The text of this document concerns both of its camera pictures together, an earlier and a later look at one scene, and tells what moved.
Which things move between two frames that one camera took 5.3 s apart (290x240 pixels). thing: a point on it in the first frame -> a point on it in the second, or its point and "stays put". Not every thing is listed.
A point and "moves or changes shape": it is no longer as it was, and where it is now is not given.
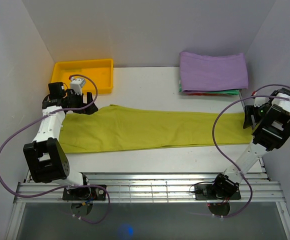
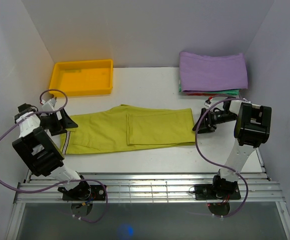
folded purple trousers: x=203 y=72 stays put
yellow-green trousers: x=114 y=127 moves or changes shape
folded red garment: x=201 y=94 stays put
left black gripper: x=71 y=94 -> x=60 y=127
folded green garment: x=231 y=92 stays put
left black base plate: x=84 y=193 stays put
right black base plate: x=204 y=192 stays put
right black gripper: x=250 y=110 -> x=206 y=126
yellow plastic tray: x=100 y=70 stays put
